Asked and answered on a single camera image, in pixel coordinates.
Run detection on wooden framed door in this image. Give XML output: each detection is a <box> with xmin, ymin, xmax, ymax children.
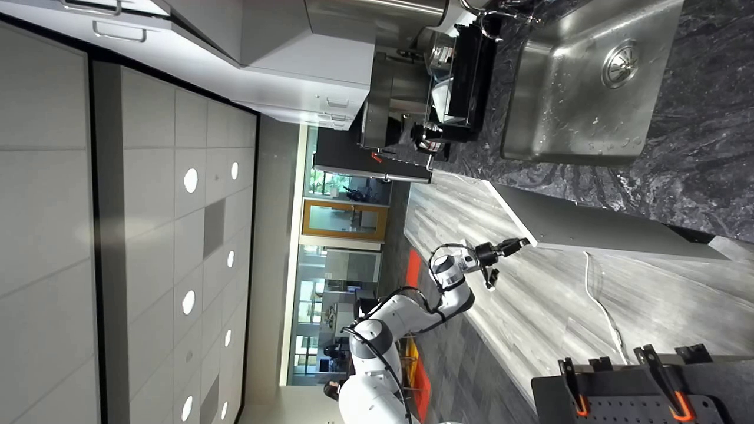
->
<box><xmin>301</xmin><ymin>199</ymin><xmax>386</xmax><ymax>242</ymax></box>

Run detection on left orange black clamp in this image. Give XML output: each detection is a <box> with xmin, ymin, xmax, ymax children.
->
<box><xmin>558</xmin><ymin>358</ymin><xmax>589</xmax><ymax>416</ymax></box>

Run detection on stainless steel sink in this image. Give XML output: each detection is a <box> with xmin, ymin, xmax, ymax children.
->
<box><xmin>501</xmin><ymin>0</ymin><xmax>683</xmax><ymax>164</ymax></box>

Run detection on white cabinet door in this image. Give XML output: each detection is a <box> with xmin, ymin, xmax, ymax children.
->
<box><xmin>494</xmin><ymin>189</ymin><xmax>718</xmax><ymax>259</ymax></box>

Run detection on black coffee machine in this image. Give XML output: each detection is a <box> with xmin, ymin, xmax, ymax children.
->
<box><xmin>350</xmin><ymin>21</ymin><xmax>494</xmax><ymax>154</ymax></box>

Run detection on orange black clamp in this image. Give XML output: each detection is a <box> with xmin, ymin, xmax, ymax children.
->
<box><xmin>558</xmin><ymin>358</ymin><xmax>589</xmax><ymax>416</ymax></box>
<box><xmin>634</xmin><ymin>343</ymin><xmax>694</xmax><ymax>424</ymax></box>

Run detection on white cable on floor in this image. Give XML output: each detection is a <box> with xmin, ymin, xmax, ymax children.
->
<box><xmin>579</xmin><ymin>249</ymin><xmax>632</xmax><ymax>366</ymax></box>

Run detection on white upper cabinets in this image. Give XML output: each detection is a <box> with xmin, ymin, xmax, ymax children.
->
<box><xmin>0</xmin><ymin>0</ymin><xmax>456</xmax><ymax>131</ymax></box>

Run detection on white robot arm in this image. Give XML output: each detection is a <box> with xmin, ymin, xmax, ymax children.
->
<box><xmin>334</xmin><ymin>238</ymin><xmax>528</xmax><ymax>424</ymax></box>

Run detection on right orange black clamp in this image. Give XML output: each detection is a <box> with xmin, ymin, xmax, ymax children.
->
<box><xmin>634</xmin><ymin>343</ymin><xmax>694</xmax><ymax>424</ymax></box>

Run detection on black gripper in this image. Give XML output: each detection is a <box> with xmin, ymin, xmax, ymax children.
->
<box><xmin>473</xmin><ymin>238</ymin><xmax>531</xmax><ymax>288</ymax></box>

